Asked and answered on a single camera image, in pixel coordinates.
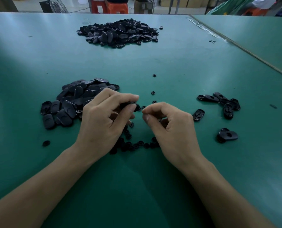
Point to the person's right hand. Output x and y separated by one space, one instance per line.
176 137

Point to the person's left hand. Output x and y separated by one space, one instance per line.
100 125

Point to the pile of small black buttons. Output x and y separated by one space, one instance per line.
131 145

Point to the pile of black oval shells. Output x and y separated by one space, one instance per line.
225 105

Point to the person's right forearm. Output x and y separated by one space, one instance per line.
226 201

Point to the person's left forearm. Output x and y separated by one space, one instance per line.
34 194

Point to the small black plastic scrap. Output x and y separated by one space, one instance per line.
212 41

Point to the red plastic stool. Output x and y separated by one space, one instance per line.
98 5
117 7
255 11

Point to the small open cardboard box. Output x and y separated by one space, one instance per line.
144 6

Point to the grey floor fan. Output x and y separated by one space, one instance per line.
53 5

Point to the green striped bag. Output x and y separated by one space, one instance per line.
231 6

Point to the large brown cardboard box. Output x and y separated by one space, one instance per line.
2 4

